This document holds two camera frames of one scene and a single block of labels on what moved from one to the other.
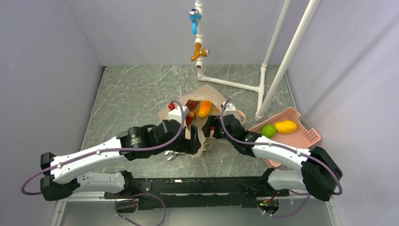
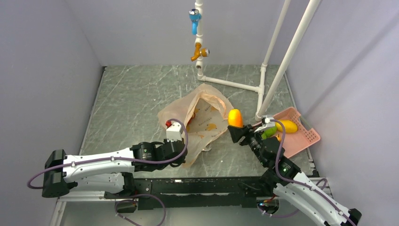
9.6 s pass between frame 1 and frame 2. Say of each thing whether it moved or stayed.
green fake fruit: stayed
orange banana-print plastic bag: stayed
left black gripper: moved
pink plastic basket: stayed
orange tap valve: stayed
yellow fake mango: stayed
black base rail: stayed
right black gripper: moved
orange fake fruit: moved
